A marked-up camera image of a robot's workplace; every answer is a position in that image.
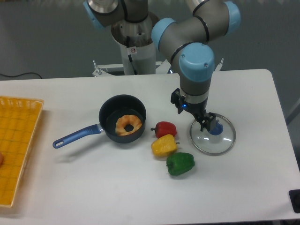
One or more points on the green bell pepper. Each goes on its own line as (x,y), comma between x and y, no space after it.
(180,163)

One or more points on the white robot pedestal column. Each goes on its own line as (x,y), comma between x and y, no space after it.
(134,40)

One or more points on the white pedestal base frame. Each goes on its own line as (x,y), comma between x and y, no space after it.
(103,69)

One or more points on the dark saucepan blue handle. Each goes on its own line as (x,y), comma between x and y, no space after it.
(122,118)

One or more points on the black device at table corner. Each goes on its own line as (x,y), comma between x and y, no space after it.
(295,199)

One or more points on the glass pot lid blue knob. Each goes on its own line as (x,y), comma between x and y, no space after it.
(217,142)

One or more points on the yellow plastic basket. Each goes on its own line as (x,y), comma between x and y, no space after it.
(18,121)

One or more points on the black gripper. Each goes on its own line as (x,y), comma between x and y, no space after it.
(207,120)

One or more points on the red bell pepper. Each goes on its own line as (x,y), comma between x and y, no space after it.
(164,128)

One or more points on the yellow bell pepper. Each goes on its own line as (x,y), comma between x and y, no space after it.
(164,146)

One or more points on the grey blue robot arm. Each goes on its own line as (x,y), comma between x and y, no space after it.
(184,45)

